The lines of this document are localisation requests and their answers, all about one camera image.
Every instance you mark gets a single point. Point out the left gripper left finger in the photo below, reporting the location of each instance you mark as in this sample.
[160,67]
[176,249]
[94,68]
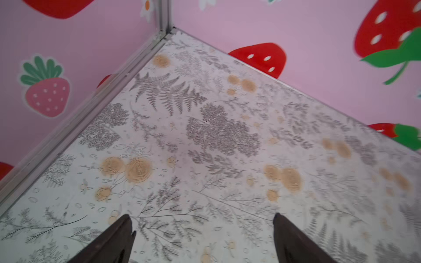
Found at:
[114,245]

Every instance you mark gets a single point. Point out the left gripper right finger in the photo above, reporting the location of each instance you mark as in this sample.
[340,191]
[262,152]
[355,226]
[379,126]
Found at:
[294,246]

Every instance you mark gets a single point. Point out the left aluminium corner post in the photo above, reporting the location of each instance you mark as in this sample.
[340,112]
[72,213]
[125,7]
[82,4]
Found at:
[164,14]

